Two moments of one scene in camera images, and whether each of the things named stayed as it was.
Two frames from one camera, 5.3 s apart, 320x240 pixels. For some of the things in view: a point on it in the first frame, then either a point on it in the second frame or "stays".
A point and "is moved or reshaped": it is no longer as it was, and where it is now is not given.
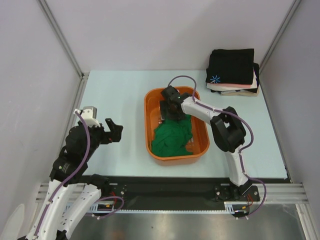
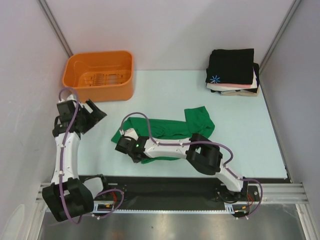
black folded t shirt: x=232 y=66 stays
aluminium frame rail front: x=286 y=193 stays
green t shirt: x=171 y=136 is moved or reshaped
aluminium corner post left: x=84 y=76 stays
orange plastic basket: x=199 y=142 -> x=100 y=76
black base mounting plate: x=178 y=192 stays
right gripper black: x=166 y=113 -> x=136 y=157
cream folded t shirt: x=234 y=91 stays
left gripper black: x=114 y=135 -> x=94 y=117
